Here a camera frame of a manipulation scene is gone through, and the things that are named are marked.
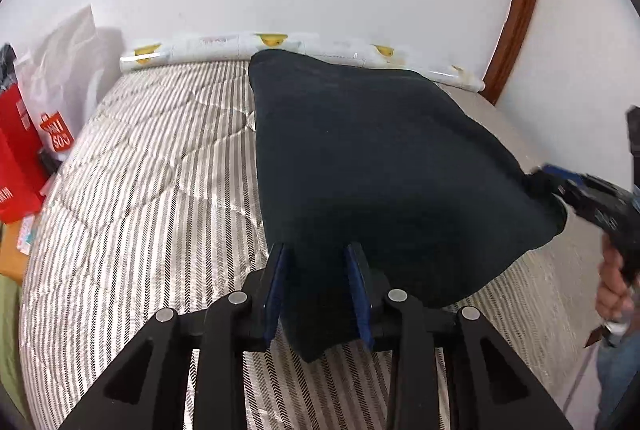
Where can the rolled fruit print mat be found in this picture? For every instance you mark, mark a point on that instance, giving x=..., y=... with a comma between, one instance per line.
x=215, y=43

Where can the striped quilted mattress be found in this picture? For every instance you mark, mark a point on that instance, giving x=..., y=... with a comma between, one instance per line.
x=150, y=190

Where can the person's right hand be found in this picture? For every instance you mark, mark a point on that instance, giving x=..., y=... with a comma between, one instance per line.
x=612, y=295

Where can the red paper bag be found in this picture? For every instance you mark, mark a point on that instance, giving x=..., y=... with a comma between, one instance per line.
x=15, y=170

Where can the teal printed paper packet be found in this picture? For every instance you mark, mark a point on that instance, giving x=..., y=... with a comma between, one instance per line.
x=27, y=232

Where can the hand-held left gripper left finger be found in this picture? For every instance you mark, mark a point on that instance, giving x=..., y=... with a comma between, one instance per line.
x=272, y=290

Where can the white plastic bag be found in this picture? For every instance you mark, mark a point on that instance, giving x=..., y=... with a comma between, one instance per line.
x=65, y=60

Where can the brown cardboard box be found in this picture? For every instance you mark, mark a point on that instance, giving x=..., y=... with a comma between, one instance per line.
x=10, y=255

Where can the dark checked cloth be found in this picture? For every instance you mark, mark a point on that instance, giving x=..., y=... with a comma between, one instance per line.
x=7, y=65

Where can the brown wooden door frame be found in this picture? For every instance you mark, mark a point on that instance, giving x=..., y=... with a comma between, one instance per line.
x=520, y=10

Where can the green mat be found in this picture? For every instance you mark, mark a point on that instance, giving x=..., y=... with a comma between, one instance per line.
x=7, y=335

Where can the person's blue jeans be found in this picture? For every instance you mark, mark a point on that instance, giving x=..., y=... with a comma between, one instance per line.
x=620, y=380

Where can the black cloth garment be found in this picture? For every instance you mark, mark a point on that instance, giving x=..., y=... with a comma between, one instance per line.
x=375, y=160

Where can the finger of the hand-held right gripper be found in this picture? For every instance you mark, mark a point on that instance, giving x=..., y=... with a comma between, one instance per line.
x=555, y=171
x=575, y=192

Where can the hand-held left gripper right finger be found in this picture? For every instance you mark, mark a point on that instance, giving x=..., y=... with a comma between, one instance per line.
x=357, y=295

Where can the orange paper bag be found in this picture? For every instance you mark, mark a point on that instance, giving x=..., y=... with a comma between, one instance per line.
x=54, y=133

